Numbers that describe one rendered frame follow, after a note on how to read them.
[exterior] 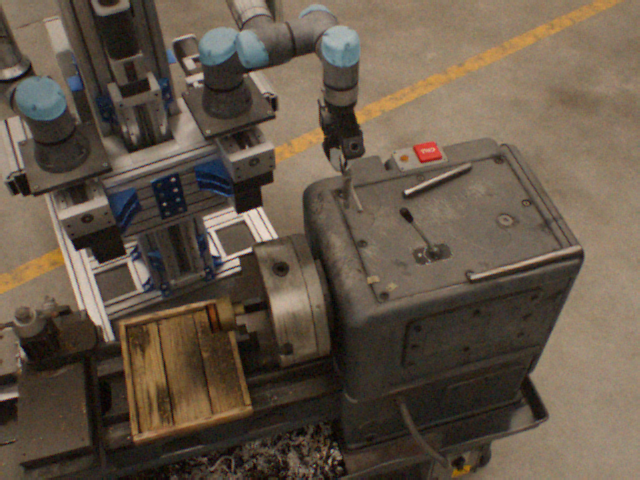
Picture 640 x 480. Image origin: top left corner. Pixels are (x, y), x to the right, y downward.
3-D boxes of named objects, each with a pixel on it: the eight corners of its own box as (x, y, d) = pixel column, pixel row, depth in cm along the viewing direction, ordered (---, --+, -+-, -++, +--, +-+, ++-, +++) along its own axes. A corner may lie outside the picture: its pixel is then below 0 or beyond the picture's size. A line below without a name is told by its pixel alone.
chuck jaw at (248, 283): (273, 288, 178) (264, 243, 176) (276, 293, 174) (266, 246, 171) (230, 298, 177) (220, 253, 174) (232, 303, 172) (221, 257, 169)
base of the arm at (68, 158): (31, 145, 201) (19, 119, 193) (83, 129, 205) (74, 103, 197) (42, 180, 192) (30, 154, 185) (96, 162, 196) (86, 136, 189)
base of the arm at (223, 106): (195, 95, 214) (190, 68, 207) (241, 81, 218) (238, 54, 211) (212, 125, 206) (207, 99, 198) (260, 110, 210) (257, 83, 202)
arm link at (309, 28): (280, 8, 147) (298, 38, 140) (329, -3, 149) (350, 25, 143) (282, 40, 153) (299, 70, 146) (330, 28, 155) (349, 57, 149)
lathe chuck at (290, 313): (286, 276, 199) (283, 211, 173) (316, 377, 183) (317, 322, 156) (255, 283, 198) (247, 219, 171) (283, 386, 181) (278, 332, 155)
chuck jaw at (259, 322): (279, 304, 173) (290, 340, 164) (281, 317, 176) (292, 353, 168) (234, 314, 171) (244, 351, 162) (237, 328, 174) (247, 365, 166)
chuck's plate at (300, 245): (298, 273, 200) (296, 208, 174) (329, 373, 183) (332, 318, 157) (286, 276, 199) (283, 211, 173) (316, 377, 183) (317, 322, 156)
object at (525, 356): (450, 357, 289) (485, 220, 221) (499, 466, 260) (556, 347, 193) (309, 395, 279) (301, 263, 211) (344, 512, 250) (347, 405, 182)
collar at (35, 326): (45, 306, 171) (41, 300, 169) (47, 333, 167) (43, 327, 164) (12, 314, 170) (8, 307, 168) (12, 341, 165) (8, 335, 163)
